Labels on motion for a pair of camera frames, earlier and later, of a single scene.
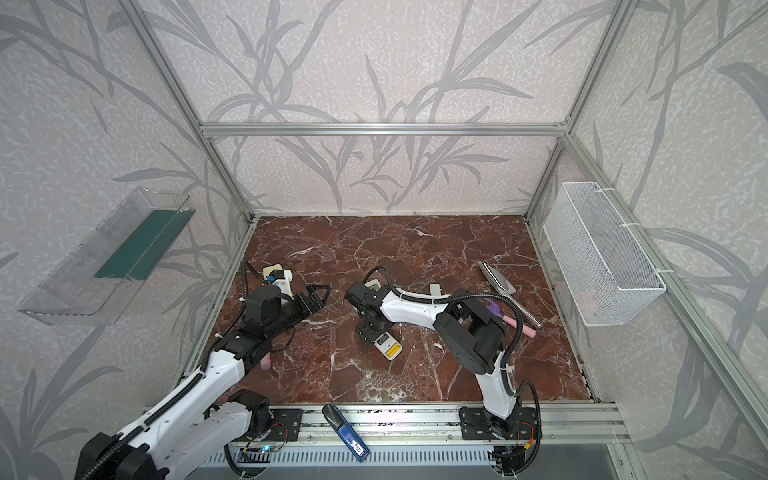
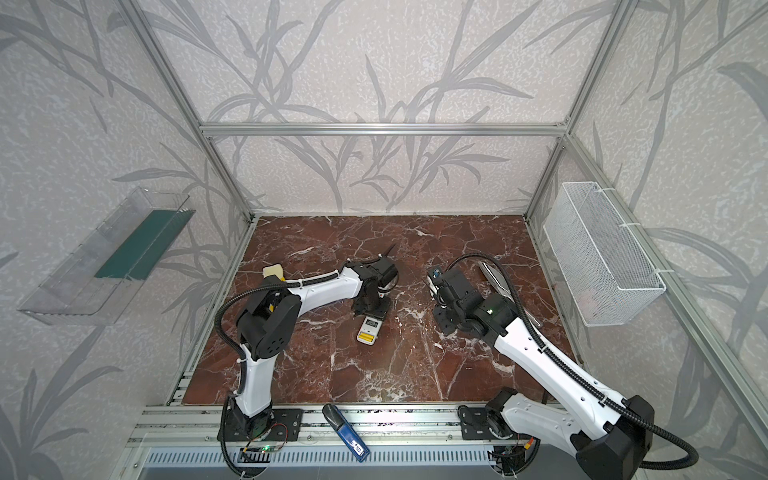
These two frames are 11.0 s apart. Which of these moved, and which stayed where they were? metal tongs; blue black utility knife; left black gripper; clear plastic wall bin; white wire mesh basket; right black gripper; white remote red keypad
Moved: white remote red keypad; right black gripper; left black gripper
Stayed: clear plastic wall bin; white wire mesh basket; blue black utility knife; metal tongs
